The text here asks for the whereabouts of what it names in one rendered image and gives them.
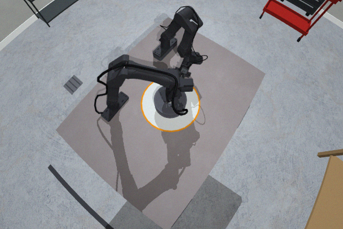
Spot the dark grey perforated disc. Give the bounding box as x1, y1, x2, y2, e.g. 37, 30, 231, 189
154, 86, 187, 119

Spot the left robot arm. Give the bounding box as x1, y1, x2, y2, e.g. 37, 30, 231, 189
153, 6, 203, 64

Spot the white circular mat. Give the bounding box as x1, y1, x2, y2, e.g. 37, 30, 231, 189
142, 83, 199, 131

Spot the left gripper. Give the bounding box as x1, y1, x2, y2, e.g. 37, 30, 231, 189
175, 61, 191, 78

